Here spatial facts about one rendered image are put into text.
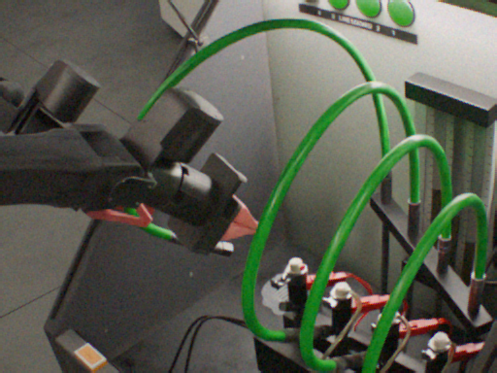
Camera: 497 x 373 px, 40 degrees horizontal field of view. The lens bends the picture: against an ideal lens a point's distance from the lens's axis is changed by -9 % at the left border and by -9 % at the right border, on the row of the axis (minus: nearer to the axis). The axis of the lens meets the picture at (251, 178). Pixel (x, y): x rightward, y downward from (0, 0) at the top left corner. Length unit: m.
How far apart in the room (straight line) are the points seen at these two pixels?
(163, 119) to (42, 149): 0.15
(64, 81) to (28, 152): 0.27
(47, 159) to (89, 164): 0.05
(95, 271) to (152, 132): 0.48
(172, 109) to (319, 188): 0.64
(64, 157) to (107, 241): 0.52
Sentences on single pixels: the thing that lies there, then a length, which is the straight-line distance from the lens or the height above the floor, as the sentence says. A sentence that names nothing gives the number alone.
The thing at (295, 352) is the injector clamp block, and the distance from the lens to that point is 1.03.
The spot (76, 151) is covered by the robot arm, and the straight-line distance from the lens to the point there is 0.66.
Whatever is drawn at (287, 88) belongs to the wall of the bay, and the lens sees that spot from 1.26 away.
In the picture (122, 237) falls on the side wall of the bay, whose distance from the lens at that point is 1.17.
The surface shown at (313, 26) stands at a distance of 0.90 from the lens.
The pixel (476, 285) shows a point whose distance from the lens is 0.88.
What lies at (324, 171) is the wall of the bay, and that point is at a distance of 1.29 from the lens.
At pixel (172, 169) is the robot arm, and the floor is 1.34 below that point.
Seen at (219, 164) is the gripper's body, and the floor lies 1.31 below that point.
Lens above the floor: 1.74
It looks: 33 degrees down
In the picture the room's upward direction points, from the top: 7 degrees counter-clockwise
